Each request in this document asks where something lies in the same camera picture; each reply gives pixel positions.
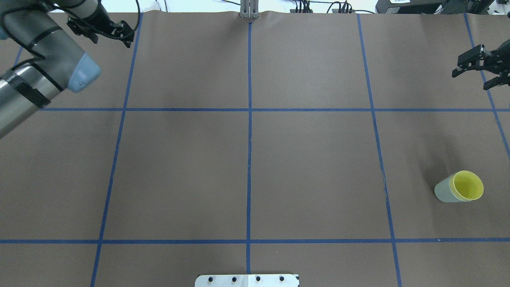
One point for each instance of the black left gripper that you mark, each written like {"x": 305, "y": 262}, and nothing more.
{"x": 97, "y": 15}

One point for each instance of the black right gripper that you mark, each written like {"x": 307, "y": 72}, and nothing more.
{"x": 503, "y": 58}

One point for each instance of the aluminium frame post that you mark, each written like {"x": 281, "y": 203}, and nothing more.
{"x": 249, "y": 9}

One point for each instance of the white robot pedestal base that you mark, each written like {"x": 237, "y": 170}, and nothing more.
{"x": 248, "y": 280}

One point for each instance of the yellow plastic cup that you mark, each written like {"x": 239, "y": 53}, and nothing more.
{"x": 466, "y": 186}

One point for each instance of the black box with label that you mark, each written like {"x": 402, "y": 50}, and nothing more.
{"x": 408, "y": 6}

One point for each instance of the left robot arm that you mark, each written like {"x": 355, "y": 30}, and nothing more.
{"x": 57, "y": 62}

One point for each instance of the green plastic cup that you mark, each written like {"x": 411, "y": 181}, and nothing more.
{"x": 445, "y": 192}

